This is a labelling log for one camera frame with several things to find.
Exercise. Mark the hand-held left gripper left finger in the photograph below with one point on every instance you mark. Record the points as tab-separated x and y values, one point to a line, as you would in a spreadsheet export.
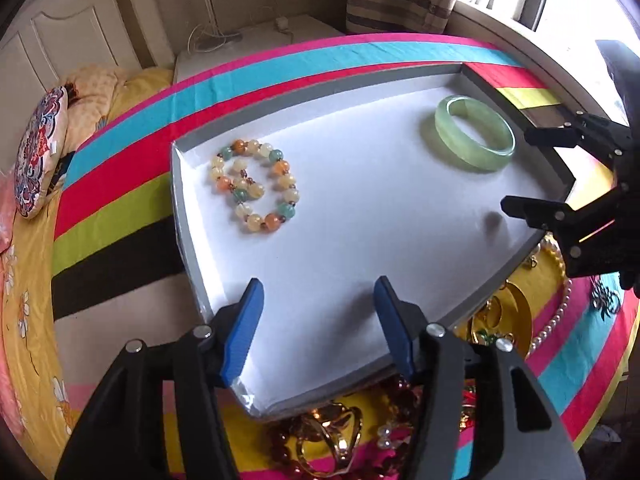
246	325

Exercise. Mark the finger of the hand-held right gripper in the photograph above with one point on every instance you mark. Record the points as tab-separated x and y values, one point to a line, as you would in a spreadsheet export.
595	135
585	230

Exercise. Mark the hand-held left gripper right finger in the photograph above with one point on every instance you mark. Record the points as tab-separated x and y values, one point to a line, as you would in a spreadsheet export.
392	325

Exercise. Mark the silver flower brooch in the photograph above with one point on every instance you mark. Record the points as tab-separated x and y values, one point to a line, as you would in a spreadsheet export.
606	300

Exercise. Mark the wide gold bangle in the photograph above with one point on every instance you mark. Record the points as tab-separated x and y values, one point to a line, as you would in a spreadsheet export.
520	305

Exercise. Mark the white jewelry tray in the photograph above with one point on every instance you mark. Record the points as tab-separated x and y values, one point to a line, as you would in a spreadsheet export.
360	220

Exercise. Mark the thin gold ornate bangle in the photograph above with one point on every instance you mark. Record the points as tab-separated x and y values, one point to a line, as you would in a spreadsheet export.
325	447

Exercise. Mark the green jade bangle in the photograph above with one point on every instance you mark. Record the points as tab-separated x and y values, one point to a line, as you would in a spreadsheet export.
450	135

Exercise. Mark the window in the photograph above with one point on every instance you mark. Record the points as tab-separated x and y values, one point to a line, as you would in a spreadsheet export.
585	5

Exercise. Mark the pearl earring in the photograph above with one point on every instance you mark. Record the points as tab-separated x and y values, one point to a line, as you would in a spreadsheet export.
386	441

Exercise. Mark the white window sill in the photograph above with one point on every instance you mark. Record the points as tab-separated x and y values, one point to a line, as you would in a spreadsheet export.
515	40

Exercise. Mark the yellow floral quilt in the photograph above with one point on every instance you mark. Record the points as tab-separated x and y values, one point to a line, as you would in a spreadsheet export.
30	320

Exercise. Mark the striped multicolour blanket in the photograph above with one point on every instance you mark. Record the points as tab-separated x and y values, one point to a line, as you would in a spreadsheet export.
150	125

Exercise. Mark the round embroidered cushion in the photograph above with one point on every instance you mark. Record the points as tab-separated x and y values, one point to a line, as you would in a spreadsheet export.
41	155

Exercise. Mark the pink folded quilt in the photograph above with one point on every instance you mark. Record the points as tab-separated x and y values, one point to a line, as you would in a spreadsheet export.
5	210

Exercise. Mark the peach floral quilt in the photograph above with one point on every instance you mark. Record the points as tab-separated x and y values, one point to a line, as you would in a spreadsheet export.
95	100

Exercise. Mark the white nightstand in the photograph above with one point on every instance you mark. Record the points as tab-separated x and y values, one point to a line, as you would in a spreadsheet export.
260	45

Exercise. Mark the white charger plug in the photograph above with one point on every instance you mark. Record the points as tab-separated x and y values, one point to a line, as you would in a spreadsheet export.
282	24

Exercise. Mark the white wooden headboard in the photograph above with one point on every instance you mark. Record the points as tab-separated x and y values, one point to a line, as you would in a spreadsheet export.
75	30

